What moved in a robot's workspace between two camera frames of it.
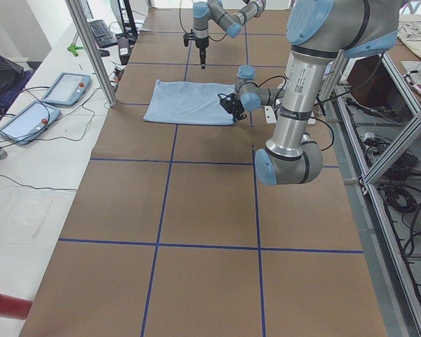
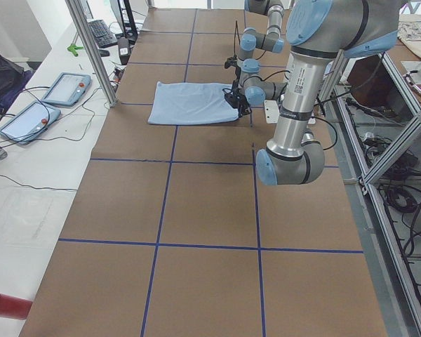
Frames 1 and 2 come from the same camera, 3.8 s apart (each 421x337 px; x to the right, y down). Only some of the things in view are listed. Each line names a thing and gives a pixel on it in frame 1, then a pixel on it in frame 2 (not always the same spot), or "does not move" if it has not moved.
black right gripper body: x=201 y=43 -> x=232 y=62
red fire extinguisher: x=3 y=305 does not move
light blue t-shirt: x=189 y=102 does not move
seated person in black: x=5 y=79 does not move
